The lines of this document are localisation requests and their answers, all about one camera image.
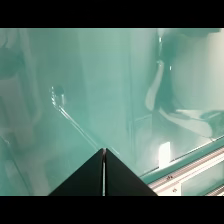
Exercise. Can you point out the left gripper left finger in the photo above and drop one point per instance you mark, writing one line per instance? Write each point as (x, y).
(83, 178)

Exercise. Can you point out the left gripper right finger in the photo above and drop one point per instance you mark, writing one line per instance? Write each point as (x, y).
(128, 178)

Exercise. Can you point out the silver frame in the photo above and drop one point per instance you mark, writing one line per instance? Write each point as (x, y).
(191, 173)

